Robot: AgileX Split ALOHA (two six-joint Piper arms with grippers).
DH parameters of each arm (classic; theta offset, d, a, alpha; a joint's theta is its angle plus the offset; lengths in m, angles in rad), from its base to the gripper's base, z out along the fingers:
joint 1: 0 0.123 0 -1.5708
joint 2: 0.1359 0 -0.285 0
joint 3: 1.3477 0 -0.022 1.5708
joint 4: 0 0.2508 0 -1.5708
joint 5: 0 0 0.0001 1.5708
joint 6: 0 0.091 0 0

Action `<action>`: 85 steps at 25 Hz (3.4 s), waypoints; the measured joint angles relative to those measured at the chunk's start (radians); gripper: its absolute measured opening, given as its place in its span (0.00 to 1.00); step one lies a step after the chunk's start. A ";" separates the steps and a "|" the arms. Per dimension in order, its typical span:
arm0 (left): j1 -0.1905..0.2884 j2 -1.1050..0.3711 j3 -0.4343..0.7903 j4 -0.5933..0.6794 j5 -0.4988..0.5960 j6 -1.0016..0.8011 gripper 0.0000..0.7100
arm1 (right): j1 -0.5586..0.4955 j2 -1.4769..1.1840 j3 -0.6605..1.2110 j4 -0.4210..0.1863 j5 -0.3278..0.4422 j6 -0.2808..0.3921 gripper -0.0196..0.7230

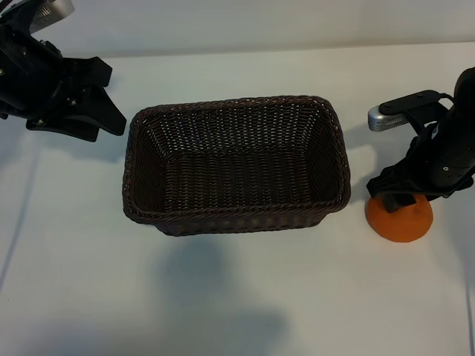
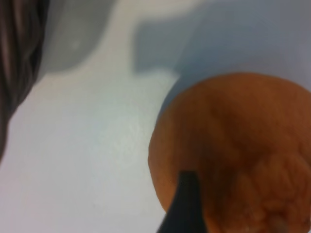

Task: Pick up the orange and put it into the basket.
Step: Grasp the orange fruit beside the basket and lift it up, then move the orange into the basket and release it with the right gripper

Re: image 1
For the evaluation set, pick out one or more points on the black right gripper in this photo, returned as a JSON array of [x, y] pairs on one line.
[[445, 168]]

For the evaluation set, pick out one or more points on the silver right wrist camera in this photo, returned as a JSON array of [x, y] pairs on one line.
[[386, 120]]

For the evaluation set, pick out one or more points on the orange fruit with knob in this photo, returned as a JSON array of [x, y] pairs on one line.
[[401, 226]]

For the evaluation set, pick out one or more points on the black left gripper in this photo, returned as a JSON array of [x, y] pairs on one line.
[[29, 78]]

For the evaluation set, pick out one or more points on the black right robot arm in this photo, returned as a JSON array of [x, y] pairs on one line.
[[464, 104]]

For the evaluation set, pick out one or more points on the dark brown wicker basket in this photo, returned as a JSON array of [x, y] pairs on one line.
[[237, 178]]

